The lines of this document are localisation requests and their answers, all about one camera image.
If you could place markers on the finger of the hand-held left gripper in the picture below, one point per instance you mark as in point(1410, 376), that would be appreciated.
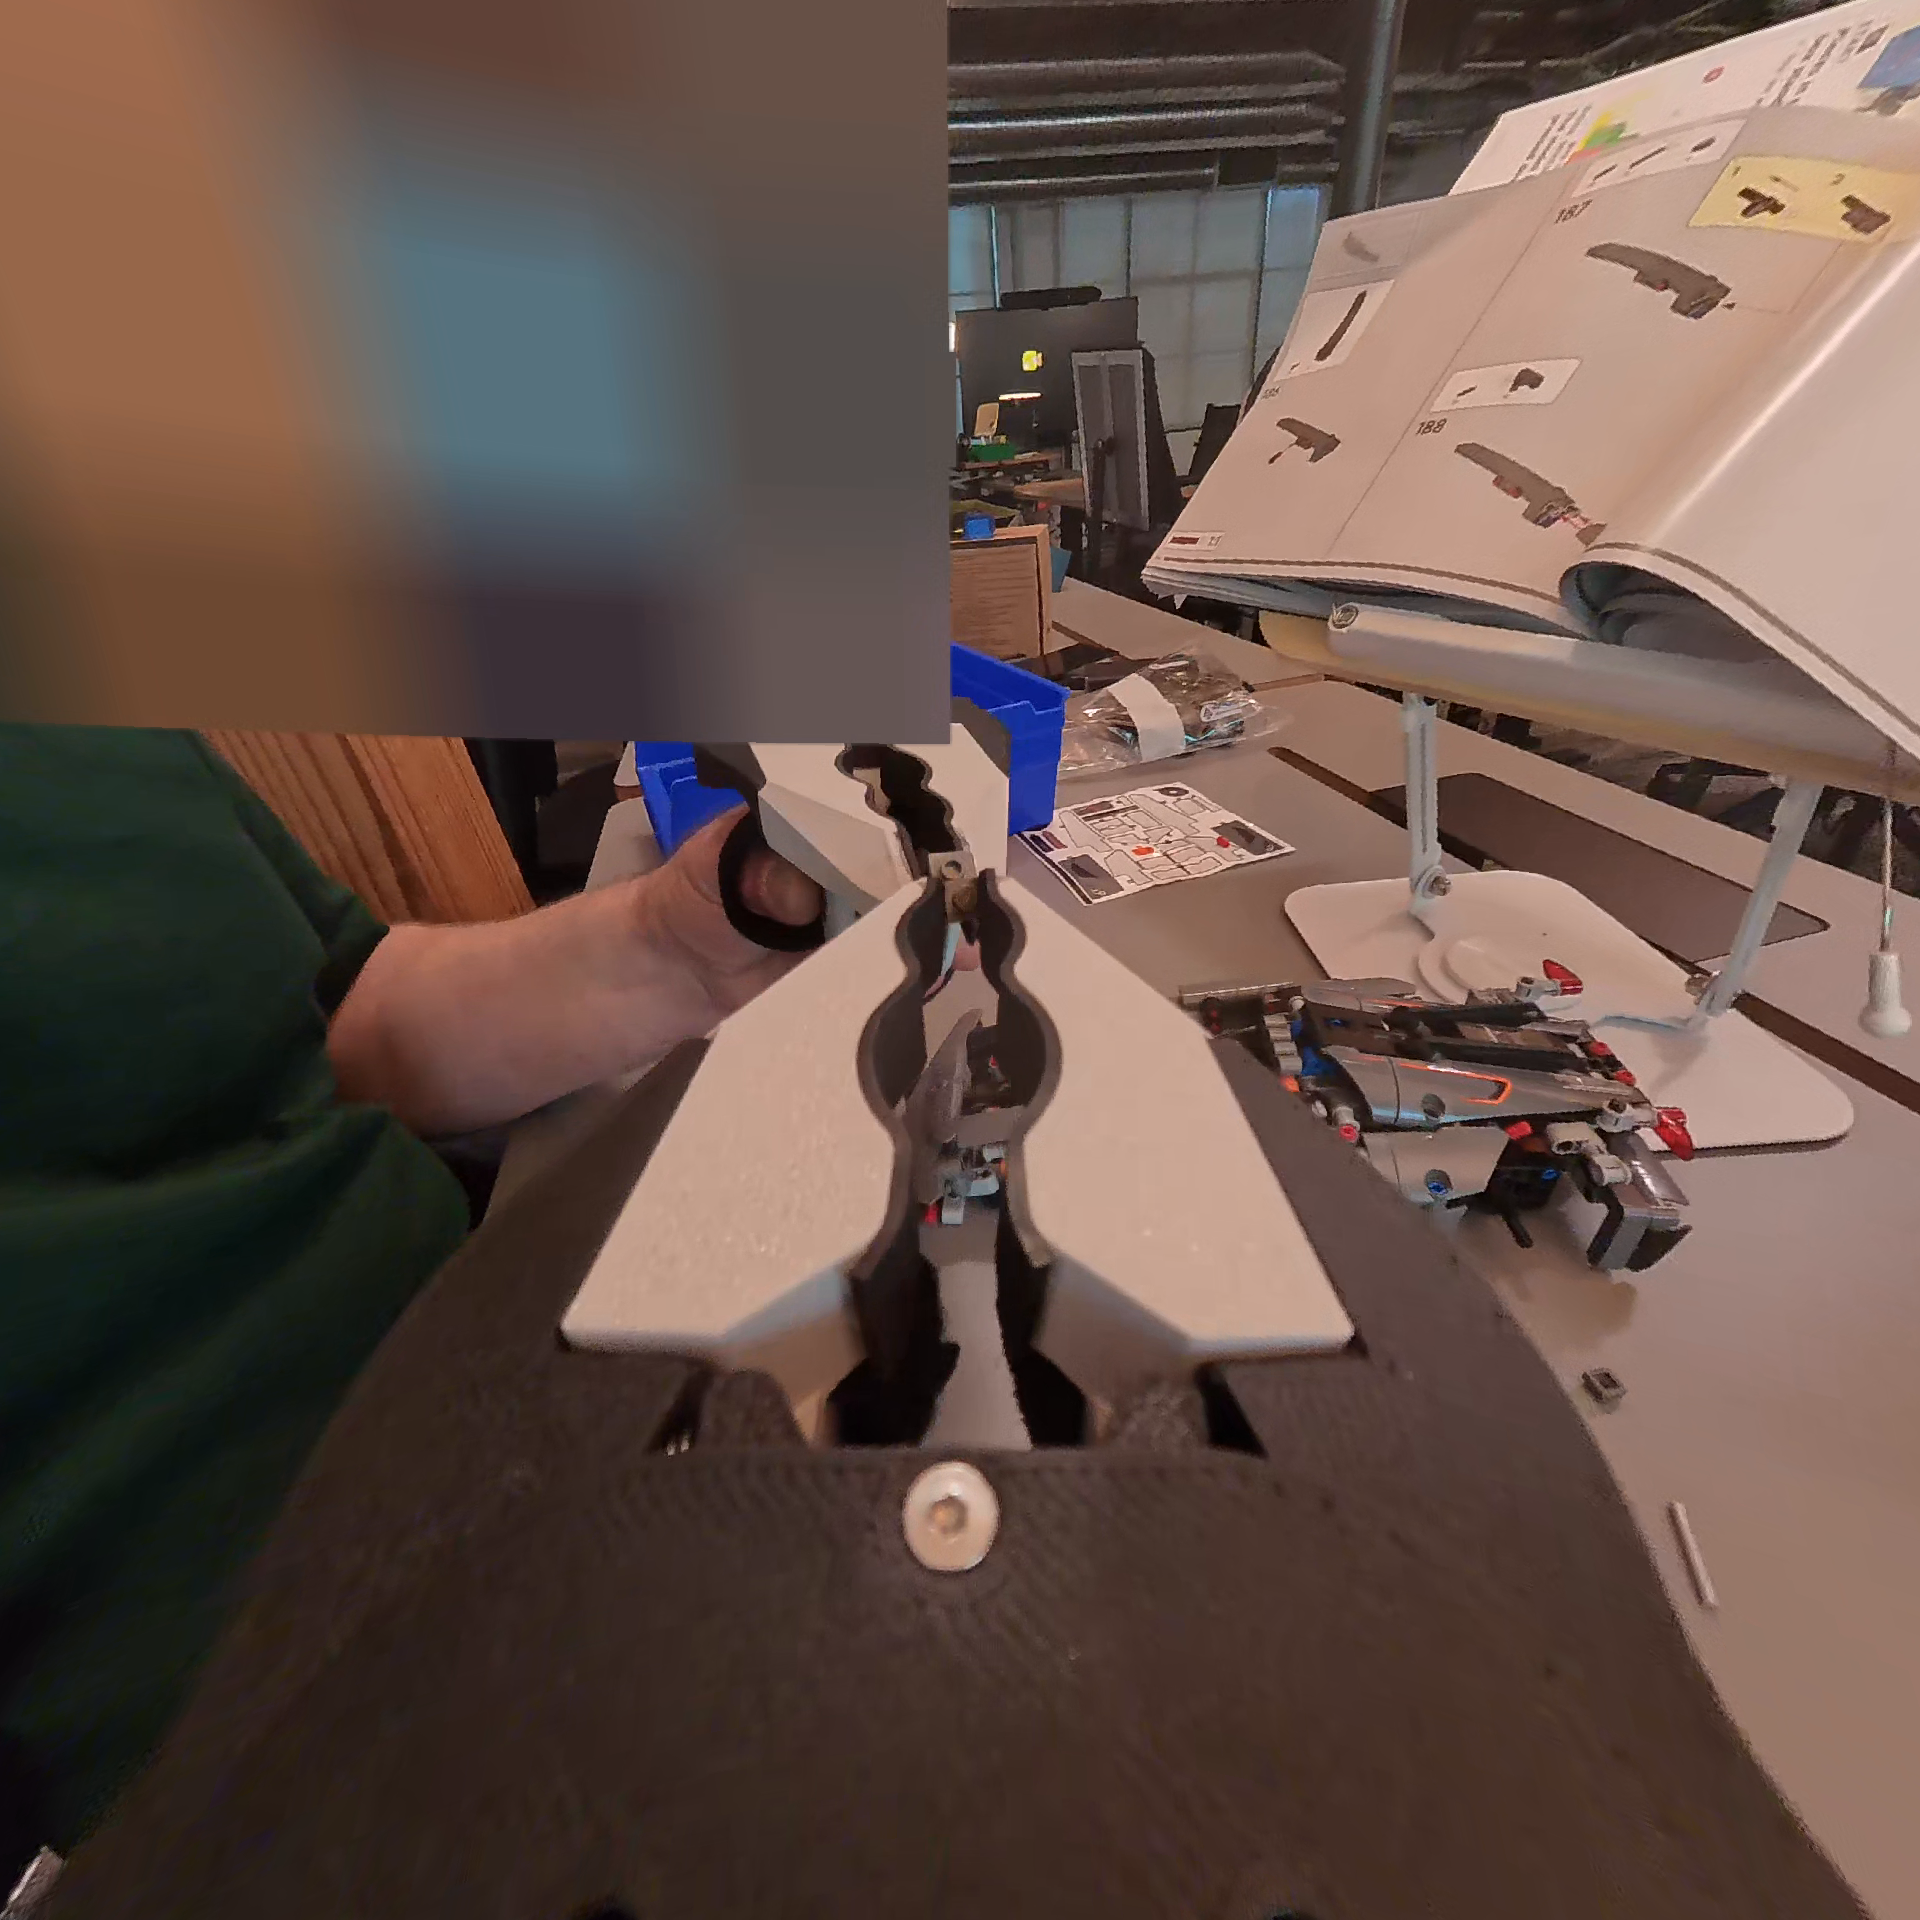
point(826, 826)
point(983, 787)

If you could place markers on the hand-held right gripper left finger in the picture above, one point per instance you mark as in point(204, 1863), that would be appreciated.
point(720, 1184)

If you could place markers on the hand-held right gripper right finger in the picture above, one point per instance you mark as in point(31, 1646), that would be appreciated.
point(1184, 1184)

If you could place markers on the person's left forearm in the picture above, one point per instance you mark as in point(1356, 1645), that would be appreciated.
point(480, 1005)

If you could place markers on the grey lego vehicle model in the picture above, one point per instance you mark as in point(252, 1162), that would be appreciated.
point(1470, 1095)

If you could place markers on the small grey lego piece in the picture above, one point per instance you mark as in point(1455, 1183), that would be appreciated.
point(1606, 1383)

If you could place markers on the white lego axle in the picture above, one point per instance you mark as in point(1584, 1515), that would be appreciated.
point(1692, 1552)

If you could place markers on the person's left hand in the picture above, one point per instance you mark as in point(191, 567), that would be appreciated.
point(674, 932)

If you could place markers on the blue bin with white label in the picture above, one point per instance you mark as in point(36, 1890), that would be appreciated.
point(1026, 734)

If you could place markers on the white sticker sheet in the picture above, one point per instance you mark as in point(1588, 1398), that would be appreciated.
point(1154, 840)

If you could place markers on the clear plastic parts bag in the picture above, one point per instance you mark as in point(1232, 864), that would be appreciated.
point(1154, 715)

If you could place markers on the cardboard box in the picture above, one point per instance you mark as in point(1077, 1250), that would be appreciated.
point(998, 600)

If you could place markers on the white book stand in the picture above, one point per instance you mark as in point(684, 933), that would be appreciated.
point(1500, 932)

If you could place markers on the black partition panel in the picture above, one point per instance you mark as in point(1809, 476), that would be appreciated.
point(1049, 368)

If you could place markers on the black desk mat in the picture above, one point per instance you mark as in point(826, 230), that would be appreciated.
point(1622, 869)

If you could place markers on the person's green shirt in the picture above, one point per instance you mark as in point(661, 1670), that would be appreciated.
point(149, 1202)

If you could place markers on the instruction booklet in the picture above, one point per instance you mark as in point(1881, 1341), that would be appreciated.
point(1575, 376)

